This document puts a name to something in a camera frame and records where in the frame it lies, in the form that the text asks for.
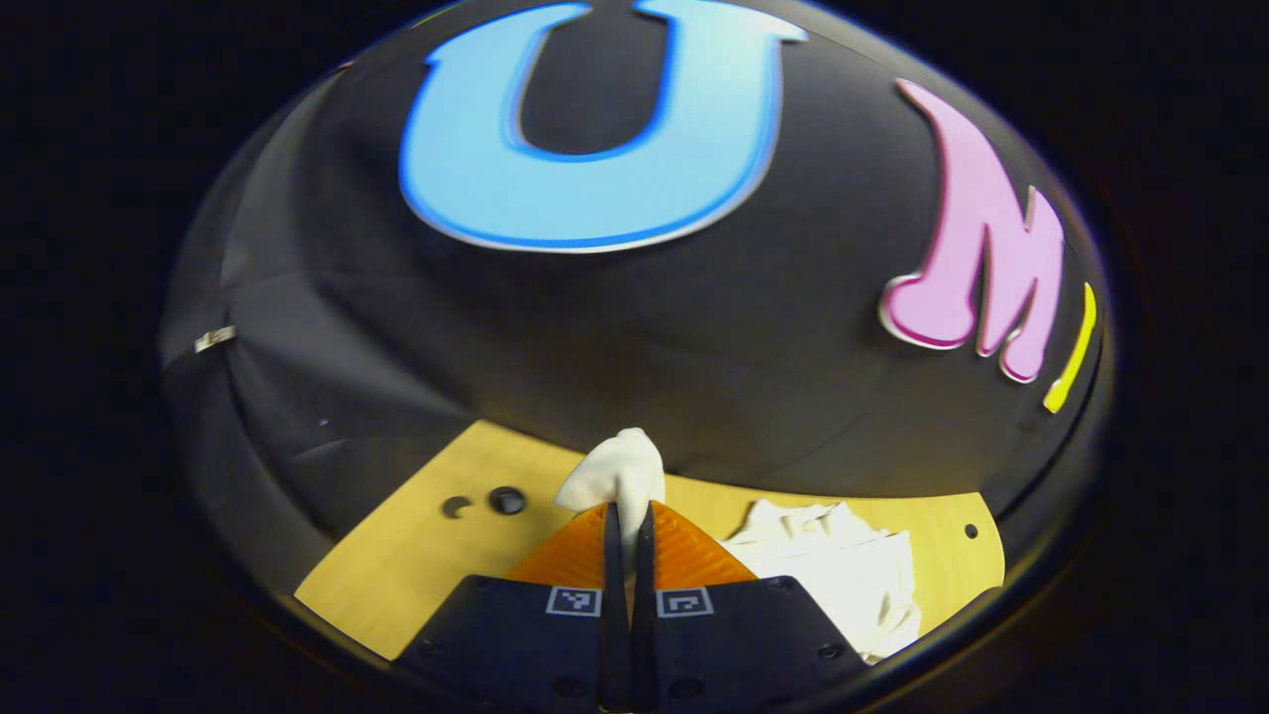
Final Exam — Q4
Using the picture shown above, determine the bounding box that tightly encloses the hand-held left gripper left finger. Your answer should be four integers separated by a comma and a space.
392, 502, 633, 713

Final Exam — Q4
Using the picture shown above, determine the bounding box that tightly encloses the white long-sleeved garment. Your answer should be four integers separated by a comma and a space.
553, 427, 923, 665

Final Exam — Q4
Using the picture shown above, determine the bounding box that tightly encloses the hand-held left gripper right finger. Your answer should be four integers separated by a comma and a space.
632, 500, 870, 713

